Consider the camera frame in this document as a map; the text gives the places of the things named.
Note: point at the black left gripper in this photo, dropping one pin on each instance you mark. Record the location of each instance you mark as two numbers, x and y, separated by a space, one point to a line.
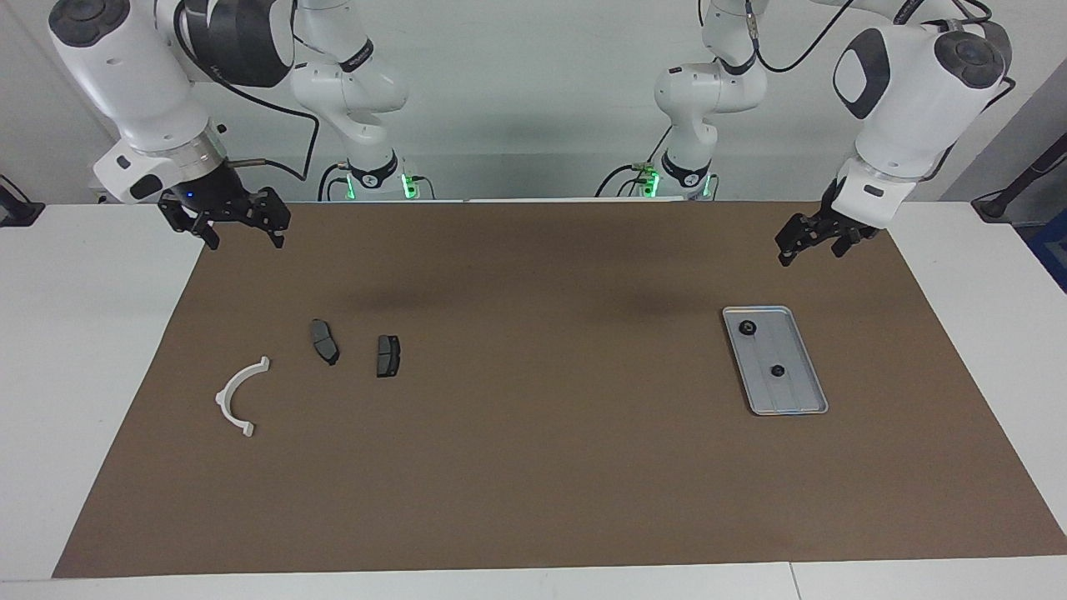
844 221

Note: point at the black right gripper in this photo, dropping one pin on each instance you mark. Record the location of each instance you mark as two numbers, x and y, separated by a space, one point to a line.
217 200

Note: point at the large black bearing gear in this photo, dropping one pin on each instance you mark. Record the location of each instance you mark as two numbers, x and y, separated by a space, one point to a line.
748 328

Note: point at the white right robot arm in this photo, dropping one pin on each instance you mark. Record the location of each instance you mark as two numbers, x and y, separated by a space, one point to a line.
133 83

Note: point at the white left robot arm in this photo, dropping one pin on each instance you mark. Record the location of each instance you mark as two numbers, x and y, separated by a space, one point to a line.
900 108

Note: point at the silver metal tray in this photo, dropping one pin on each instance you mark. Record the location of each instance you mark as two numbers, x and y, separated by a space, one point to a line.
792 392

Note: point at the curved dark grey brake pad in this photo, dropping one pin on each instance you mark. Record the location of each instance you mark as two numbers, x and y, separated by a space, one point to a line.
324 342

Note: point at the black stand foot with pole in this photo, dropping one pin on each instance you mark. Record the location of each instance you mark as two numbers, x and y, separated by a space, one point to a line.
996 204

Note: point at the rectangular dark grey brake pad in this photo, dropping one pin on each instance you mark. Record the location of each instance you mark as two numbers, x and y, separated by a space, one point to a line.
388 356

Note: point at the blue crate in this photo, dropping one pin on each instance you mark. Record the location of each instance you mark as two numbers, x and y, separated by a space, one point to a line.
1052 250

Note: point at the brown table mat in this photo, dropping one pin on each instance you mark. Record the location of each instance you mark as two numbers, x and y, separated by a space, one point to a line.
533 467

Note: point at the white curved plastic bracket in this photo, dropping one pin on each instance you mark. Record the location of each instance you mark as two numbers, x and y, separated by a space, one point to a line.
222 398

